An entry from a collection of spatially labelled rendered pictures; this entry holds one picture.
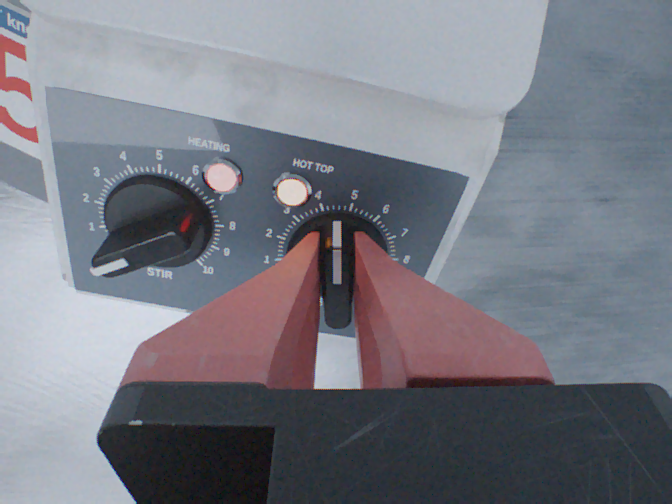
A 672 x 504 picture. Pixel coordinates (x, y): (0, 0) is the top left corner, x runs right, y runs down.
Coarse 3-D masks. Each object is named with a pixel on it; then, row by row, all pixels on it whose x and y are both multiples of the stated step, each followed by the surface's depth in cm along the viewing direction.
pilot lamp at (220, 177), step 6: (210, 168) 12; (216, 168) 12; (222, 168) 12; (228, 168) 12; (210, 174) 12; (216, 174) 12; (222, 174) 12; (228, 174) 12; (234, 174) 12; (210, 180) 12; (216, 180) 12; (222, 180) 12; (228, 180) 12; (234, 180) 12; (216, 186) 12; (222, 186) 12; (228, 186) 12
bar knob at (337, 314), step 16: (304, 224) 13; (320, 224) 13; (336, 224) 12; (352, 224) 13; (368, 224) 13; (320, 240) 13; (336, 240) 12; (352, 240) 12; (384, 240) 13; (320, 256) 13; (336, 256) 12; (352, 256) 12; (336, 272) 12; (352, 272) 12; (320, 288) 14; (336, 288) 12; (352, 288) 12; (336, 304) 13; (336, 320) 13
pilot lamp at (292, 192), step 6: (288, 180) 12; (294, 180) 12; (282, 186) 12; (288, 186) 12; (294, 186) 12; (300, 186) 12; (282, 192) 12; (288, 192) 12; (294, 192) 12; (300, 192) 12; (282, 198) 12; (288, 198) 12; (294, 198) 12; (300, 198) 12; (294, 204) 12
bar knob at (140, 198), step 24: (120, 192) 12; (144, 192) 12; (168, 192) 12; (120, 216) 13; (144, 216) 13; (168, 216) 12; (192, 216) 12; (120, 240) 12; (144, 240) 11; (168, 240) 11; (192, 240) 12; (96, 264) 12; (120, 264) 12; (144, 264) 12; (168, 264) 14
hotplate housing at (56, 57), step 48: (48, 48) 10; (96, 48) 10; (144, 48) 10; (144, 96) 11; (192, 96) 11; (240, 96) 11; (288, 96) 11; (336, 96) 11; (48, 144) 12; (336, 144) 12; (384, 144) 12; (432, 144) 12; (480, 144) 12; (48, 192) 13; (336, 336) 17
